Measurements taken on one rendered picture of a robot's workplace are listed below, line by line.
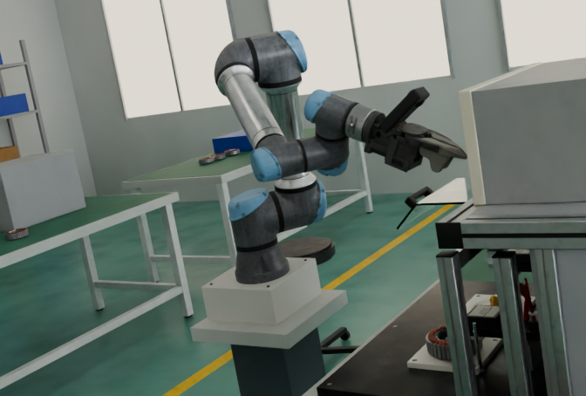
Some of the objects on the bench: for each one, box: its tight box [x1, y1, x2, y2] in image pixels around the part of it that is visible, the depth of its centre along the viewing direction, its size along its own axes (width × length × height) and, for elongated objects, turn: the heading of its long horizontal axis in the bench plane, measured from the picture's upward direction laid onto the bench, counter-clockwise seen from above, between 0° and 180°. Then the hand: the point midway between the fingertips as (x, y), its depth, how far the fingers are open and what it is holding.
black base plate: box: [317, 281, 548, 396], centre depth 167 cm, size 47×64×2 cm
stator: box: [426, 325, 482, 360], centre depth 157 cm, size 11×11×4 cm
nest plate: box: [407, 338, 503, 375], centre depth 158 cm, size 15×15×1 cm
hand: (461, 152), depth 150 cm, fingers closed
